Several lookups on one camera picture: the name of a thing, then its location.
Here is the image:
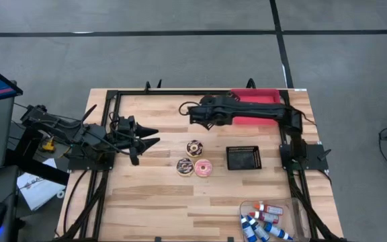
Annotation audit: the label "grey desk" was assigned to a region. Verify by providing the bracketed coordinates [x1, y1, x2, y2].
[0, 164, 22, 242]

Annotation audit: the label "black mesh basket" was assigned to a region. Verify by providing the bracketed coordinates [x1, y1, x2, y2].
[225, 145, 263, 171]

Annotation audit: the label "black stand beam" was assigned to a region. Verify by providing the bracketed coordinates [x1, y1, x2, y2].
[4, 127, 71, 186]

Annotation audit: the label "white printed paper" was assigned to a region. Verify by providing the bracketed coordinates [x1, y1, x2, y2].
[16, 157, 67, 212]

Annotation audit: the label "chocolate icing toy donut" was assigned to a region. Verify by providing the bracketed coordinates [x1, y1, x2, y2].
[175, 157, 195, 177]

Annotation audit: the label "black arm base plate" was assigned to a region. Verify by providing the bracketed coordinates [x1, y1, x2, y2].
[67, 144, 116, 171]
[279, 143, 329, 171]

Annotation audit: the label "red plastic tray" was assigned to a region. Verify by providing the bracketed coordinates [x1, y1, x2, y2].
[230, 88, 282, 127]

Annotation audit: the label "red bottle orange label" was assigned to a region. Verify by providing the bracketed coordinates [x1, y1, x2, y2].
[249, 210, 280, 225]
[253, 201, 284, 216]

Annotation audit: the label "clear plastic bin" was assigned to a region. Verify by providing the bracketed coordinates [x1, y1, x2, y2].
[239, 197, 312, 242]

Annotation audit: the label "pink icing toy donut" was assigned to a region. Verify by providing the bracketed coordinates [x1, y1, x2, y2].
[193, 159, 214, 178]

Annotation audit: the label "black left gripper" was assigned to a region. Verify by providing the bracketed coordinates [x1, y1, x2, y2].
[114, 115, 161, 166]

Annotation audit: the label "blue cap squeeze bottle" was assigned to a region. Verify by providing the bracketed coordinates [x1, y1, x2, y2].
[246, 215, 271, 242]
[263, 221, 294, 241]
[239, 214, 258, 242]

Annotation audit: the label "yellow tool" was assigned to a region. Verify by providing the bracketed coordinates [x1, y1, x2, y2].
[41, 136, 56, 153]

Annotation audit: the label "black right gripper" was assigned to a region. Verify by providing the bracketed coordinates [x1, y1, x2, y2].
[188, 95, 237, 131]

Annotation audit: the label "chocolate donut cream sprinkles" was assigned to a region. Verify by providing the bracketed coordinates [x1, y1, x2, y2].
[185, 139, 204, 158]

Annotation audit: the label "black cable bundle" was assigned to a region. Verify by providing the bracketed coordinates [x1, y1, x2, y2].
[54, 169, 109, 241]
[287, 169, 345, 242]

